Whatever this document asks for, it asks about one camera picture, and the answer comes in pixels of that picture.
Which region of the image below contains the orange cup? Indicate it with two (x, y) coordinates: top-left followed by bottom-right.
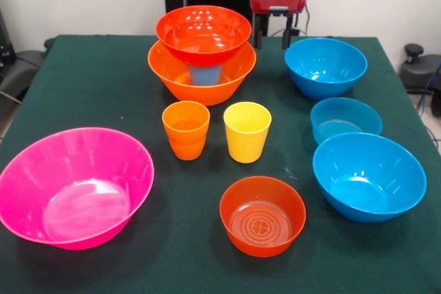
(162, 101), (211, 145)
(167, 134), (207, 161)

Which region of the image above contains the blue cup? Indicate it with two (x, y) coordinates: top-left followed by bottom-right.
(188, 64), (223, 86)

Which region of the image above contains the yellow cup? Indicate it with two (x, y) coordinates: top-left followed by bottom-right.
(223, 101), (273, 164)

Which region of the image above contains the black pedestal leg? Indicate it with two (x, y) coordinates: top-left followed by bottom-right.
(399, 43), (441, 118)
(0, 37), (54, 102)

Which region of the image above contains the wide red bowl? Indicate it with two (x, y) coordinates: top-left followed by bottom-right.
(155, 5), (253, 68)

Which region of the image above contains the small teal blue bowl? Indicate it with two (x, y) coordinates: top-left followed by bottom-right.
(310, 97), (383, 146)

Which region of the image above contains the large blue bowl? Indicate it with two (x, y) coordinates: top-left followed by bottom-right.
(284, 37), (369, 101)
(312, 132), (428, 223)

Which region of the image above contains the small red bowl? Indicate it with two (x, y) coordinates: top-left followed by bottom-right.
(219, 176), (307, 258)

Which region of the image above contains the large pink bowl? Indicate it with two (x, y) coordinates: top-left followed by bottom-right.
(0, 127), (155, 251)

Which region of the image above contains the black wall cable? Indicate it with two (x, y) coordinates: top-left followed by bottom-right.
(271, 0), (311, 36)

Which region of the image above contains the blue cable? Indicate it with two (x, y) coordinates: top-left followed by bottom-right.
(416, 63), (441, 116)

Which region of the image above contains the large orange bowl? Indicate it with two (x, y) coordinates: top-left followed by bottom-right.
(147, 39), (258, 107)

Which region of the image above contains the dark green table cloth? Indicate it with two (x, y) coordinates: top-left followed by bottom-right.
(0, 34), (441, 294)

